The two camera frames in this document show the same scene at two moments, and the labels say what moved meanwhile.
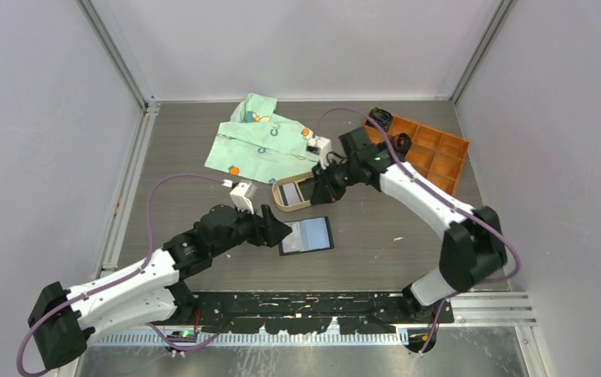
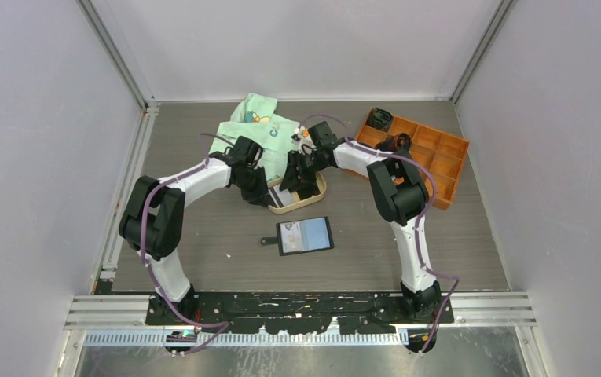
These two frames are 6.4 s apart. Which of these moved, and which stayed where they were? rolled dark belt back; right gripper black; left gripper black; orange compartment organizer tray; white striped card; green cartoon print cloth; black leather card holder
Moved: white striped card; left gripper black; right gripper black
Stayed: black leather card holder; rolled dark belt back; orange compartment organizer tray; green cartoon print cloth
